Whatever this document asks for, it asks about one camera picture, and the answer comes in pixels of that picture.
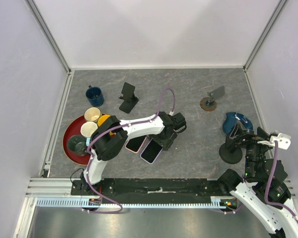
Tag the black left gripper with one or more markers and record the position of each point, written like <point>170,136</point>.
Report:
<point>166,143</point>

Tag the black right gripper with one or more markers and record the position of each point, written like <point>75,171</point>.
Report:
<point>252,138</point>

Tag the phone with lilac case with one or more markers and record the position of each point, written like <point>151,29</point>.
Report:
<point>151,152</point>

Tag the black round-base phone stand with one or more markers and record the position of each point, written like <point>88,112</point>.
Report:
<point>230,156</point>

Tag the phone with pink case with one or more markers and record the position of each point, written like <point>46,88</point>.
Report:
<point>135,144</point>

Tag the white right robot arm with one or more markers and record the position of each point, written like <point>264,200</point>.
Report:
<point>262,187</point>

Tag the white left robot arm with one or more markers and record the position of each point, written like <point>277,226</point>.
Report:
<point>111,136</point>

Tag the wooden-base phone stand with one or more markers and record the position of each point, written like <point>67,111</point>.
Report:
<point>209,103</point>

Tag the black folding phone stand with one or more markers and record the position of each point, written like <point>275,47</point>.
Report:
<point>128,97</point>

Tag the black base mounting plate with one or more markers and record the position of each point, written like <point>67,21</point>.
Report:
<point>159,190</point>

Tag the yellow enamel mug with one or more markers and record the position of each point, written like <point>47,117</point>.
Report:
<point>102,119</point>

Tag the cream enamel mug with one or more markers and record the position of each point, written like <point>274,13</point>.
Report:
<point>92,114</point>

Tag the white light-blue mug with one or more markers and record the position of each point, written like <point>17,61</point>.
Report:
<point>87,130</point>

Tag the dark blue enamel mug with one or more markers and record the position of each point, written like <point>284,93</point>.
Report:
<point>94,96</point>

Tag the dark green mug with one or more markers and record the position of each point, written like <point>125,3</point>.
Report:
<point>77,145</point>

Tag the red round tray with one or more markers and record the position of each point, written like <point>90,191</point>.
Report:
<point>74,129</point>

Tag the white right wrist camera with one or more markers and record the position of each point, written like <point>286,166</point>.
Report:
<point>282,139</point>

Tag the slotted cable duct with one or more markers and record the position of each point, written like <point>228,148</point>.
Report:
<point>214,203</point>

